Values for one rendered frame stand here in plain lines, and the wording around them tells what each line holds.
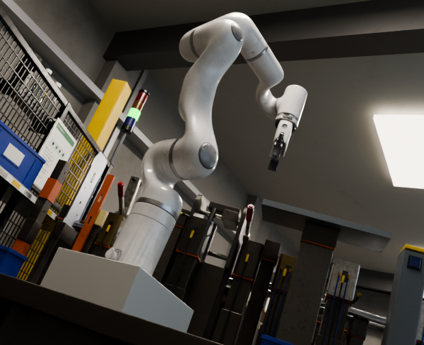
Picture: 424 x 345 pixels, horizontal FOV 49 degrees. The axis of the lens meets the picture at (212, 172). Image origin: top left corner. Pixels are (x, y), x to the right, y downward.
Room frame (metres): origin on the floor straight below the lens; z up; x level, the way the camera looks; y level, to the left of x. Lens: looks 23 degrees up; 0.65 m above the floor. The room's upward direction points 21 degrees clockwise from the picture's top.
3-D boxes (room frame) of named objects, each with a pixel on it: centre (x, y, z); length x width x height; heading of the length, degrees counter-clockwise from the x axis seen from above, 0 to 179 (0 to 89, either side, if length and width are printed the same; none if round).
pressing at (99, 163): (1.89, 0.46, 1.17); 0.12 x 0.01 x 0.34; 164
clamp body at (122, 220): (1.63, 0.26, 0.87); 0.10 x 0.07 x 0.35; 164
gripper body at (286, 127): (1.45, -0.19, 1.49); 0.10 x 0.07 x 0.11; 170
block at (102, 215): (1.70, 0.32, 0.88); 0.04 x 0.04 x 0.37; 74
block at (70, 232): (1.89, 0.46, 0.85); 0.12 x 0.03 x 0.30; 164
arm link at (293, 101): (1.46, -0.19, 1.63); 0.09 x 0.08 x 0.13; 41
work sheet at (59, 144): (2.05, 0.72, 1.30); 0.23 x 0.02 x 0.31; 164
